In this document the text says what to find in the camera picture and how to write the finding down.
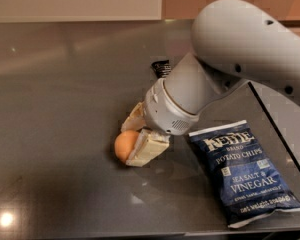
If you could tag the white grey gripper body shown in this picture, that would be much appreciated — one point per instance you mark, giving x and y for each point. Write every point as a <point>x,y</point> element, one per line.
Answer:
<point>162,110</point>

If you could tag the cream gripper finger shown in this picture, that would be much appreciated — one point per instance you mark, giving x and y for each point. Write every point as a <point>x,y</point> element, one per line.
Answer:
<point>135,121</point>
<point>148,146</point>

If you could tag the orange fruit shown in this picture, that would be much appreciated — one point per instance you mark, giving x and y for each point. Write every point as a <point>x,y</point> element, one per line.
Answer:
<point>124,144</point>

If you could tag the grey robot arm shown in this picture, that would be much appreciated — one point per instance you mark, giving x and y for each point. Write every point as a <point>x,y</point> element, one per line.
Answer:
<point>232,40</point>

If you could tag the black rxbar chocolate wrapper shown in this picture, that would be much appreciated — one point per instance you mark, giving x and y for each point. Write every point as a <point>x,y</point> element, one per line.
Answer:
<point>161,68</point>

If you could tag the blue Kettle chips bag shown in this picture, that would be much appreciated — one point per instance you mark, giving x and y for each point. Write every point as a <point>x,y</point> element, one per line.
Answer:
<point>249,185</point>

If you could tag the grey side table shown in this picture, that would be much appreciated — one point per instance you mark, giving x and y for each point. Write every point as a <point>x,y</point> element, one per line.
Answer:
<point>284,115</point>

